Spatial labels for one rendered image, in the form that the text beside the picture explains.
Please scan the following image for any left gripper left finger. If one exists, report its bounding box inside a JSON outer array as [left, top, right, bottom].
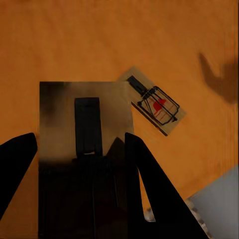
[[0, 132, 37, 220]]

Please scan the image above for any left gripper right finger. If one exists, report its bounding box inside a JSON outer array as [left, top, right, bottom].
[[124, 132, 209, 239]]

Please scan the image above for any mousetrap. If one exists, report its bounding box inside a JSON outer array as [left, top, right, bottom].
[[38, 81, 141, 239], [116, 66, 187, 136]]

